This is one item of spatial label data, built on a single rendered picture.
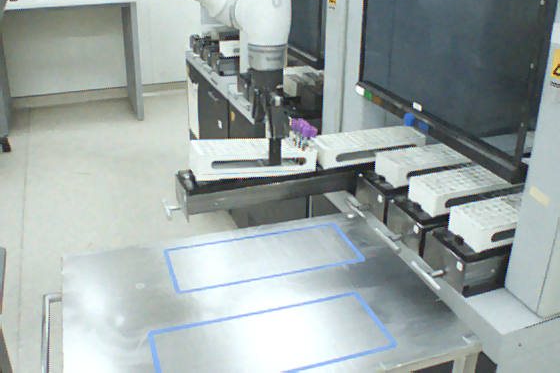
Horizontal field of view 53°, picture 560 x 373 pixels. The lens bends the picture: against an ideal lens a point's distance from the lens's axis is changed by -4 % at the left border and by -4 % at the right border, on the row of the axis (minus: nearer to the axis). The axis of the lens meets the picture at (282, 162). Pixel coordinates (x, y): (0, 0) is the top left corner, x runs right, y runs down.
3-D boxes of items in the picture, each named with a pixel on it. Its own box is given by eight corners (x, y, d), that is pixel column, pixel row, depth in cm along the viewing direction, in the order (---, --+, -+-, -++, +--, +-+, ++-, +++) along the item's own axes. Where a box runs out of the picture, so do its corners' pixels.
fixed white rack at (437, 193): (507, 183, 141) (511, 160, 139) (535, 200, 133) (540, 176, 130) (406, 202, 131) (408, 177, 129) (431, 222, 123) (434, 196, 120)
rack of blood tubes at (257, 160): (299, 160, 153) (302, 137, 151) (315, 175, 144) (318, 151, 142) (187, 164, 142) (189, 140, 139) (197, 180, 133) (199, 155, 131)
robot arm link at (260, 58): (254, 48, 127) (255, 74, 129) (293, 45, 130) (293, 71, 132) (242, 40, 134) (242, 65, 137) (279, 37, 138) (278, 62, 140)
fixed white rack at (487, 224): (551, 209, 128) (557, 185, 126) (585, 230, 120) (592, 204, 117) (445, 233, 118) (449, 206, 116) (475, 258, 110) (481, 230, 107)
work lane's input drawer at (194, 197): (409, 163, 169) (412, 134, 166) (436, 182, 157) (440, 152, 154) (158, 201, 145) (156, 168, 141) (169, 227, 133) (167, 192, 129)
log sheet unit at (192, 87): (189, 129, 335) (186, 68, 321) (200, 145, 312) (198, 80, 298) (185, 129, 334) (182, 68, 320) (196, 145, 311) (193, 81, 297)
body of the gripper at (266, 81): (246, 64, 137) (246, 101, 140) (258, 72, 129) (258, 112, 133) (276, 61, 139) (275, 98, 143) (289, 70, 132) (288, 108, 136)
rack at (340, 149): (404, 145, 164) (406, 124, 161) (424, 158, 155) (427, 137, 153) (308, 159, 154) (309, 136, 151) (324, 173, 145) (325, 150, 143)
